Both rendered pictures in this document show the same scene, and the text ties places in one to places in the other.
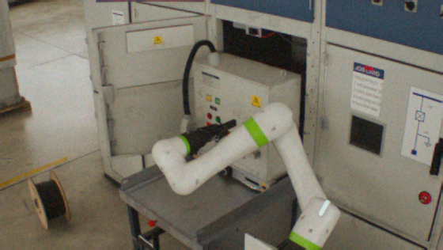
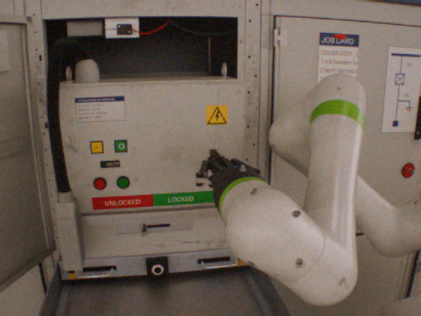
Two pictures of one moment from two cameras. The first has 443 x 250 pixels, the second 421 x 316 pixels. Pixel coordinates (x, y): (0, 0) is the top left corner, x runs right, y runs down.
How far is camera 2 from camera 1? 176 cm
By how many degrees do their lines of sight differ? 55
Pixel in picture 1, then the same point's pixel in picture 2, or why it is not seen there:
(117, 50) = not seen: outside the picture
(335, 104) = (294, 98)
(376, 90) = (351, 62)
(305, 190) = (379, 201)
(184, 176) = (348, 247)
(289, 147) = not seen: hidden behind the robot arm
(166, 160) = (308, 232)
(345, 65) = (307, 40)
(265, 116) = (354, 92)
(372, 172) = not seen: hidden behind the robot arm
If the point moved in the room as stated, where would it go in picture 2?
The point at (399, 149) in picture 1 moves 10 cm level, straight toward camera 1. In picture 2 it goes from (380, 126) to (405, 132)
